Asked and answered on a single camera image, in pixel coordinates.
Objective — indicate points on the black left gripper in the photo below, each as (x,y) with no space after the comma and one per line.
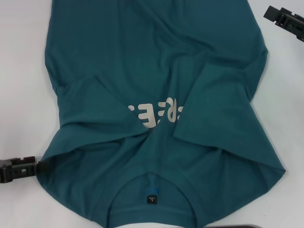
(4,172)

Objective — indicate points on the teal blue t-shirt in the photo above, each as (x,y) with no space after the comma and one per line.
(142,71)

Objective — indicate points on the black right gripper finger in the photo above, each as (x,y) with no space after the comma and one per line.
(297,32)
(280,14)

